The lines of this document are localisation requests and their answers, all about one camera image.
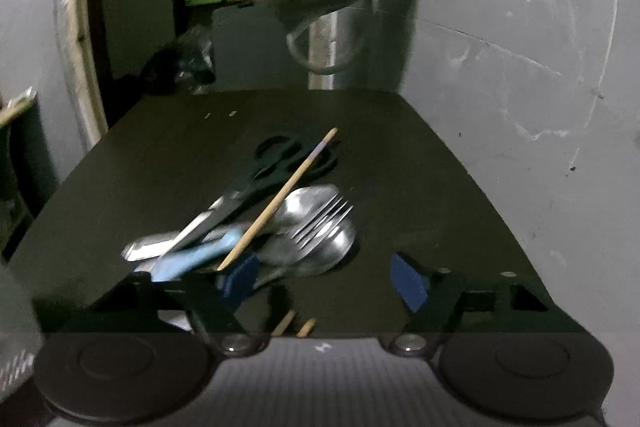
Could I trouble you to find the dark handled scissors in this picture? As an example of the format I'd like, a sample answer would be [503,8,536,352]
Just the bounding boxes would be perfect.
[162,134,340,255]

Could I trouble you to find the black garbage bag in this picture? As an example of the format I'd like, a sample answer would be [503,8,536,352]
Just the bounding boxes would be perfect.
[141,27,217,96]

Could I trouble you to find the light blue handled utensil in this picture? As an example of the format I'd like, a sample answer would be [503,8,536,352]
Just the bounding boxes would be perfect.
[149,228,247,283]

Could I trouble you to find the metal spoon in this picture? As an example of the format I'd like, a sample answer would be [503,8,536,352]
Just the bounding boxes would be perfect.
[122,184,342,264]
[255,219,358,290]

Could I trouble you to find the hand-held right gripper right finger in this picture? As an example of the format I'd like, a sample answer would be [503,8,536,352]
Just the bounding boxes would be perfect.
[390,252,588,355]

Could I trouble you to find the grey cabinet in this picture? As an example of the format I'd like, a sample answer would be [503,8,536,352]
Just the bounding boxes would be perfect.
[210,4,312,94]

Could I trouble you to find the metal fork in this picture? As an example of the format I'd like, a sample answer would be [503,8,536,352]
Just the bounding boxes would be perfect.
[270,193,355,258]

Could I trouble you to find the pale door frame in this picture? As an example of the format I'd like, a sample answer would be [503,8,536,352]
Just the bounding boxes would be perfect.
[52,0,110,150]

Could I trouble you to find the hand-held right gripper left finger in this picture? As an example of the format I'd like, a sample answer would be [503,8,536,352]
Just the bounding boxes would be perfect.
[90,254,266,355]

